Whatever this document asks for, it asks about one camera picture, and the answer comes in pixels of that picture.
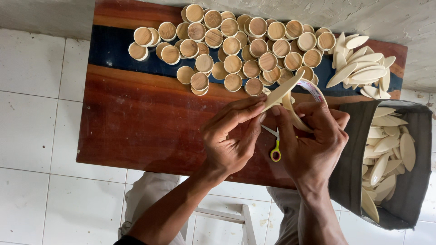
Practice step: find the cream adhesive tape roll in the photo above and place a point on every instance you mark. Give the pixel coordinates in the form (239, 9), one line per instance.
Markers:
(316, 91)

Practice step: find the white wooden stool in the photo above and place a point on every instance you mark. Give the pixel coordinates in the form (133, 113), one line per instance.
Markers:
(248, 224)

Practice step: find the heap of cream oval blanks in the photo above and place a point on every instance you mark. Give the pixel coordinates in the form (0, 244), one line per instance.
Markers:
(364, 73)

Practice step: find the person's right hand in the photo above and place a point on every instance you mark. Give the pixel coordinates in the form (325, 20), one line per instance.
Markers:
(313, 153)

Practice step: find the bagful of cream oval blanks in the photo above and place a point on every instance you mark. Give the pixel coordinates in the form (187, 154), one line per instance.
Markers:
(381, 166)

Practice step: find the grey fabric bag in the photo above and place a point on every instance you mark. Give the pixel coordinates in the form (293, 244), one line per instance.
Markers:
(347, 163)

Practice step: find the person's black sleeve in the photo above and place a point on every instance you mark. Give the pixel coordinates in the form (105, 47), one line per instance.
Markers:
(131, 241)

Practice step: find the person's left hand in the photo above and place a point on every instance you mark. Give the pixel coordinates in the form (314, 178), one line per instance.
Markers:
(226, 143)

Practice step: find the pile of round wood-topped lids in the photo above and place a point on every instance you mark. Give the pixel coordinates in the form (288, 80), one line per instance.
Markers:
(231, 46)

